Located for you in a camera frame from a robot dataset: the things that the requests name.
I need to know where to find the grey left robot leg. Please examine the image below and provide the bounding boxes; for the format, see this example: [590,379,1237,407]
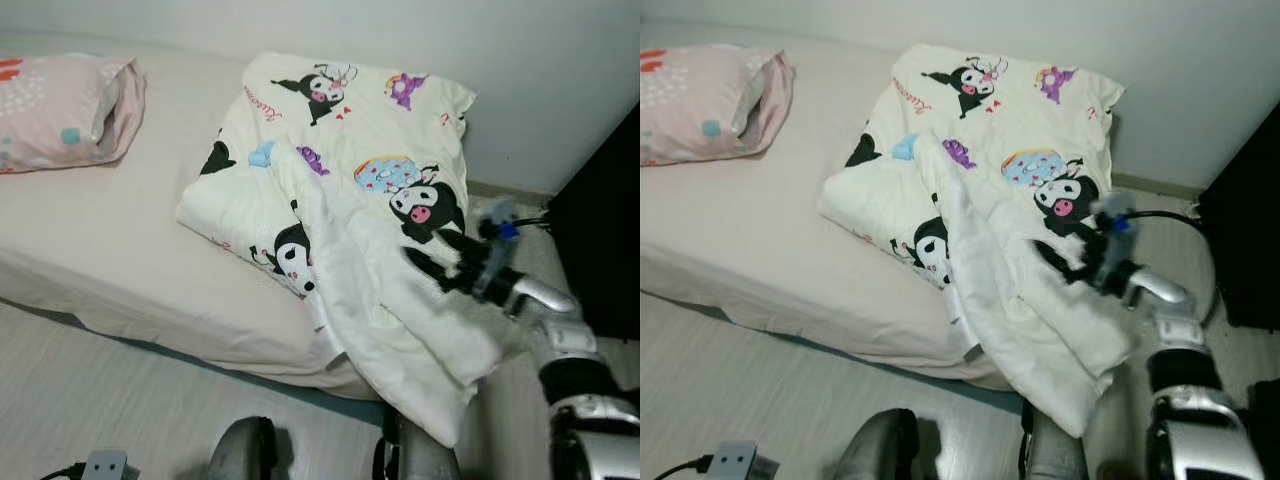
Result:
[207,415,279,480]
[835,408,921,480]

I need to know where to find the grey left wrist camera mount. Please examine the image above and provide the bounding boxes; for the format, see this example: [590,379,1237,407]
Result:
[705,440,781,480]
[80,450,131,480]

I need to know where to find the mattress with cream sheet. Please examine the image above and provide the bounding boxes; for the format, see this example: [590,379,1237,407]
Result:
[0,35,561,401]
[640,25,1201,393]

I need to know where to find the cream cartoon print quilt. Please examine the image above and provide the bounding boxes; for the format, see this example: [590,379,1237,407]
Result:
[818,44,1136,439]
[176,52,531,448]

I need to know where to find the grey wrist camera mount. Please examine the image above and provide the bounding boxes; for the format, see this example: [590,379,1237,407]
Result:
[80,450,131,480]
[705,440,781,480]
[1095,192,1141,246]
[478,197,523,251]

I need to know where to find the pink patterned pillow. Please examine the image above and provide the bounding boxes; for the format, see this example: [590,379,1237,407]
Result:
[640,47,796,167]
[0,55,147,174]

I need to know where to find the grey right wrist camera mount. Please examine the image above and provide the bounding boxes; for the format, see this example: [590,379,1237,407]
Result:
[1095,192,1141,246]
[478,197,523,251]

